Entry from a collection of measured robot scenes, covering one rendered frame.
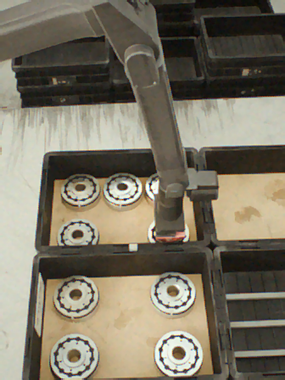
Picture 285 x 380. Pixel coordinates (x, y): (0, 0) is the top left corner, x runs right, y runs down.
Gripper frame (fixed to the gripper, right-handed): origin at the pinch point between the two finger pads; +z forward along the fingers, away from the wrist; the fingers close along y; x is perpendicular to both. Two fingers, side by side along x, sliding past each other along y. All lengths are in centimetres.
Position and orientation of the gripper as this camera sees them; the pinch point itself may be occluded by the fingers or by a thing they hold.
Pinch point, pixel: (167, 231)
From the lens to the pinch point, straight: 124.4
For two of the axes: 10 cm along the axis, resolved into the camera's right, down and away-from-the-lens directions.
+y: -0.5, -8.0, 5.9
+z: -0.1, 5.9, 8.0
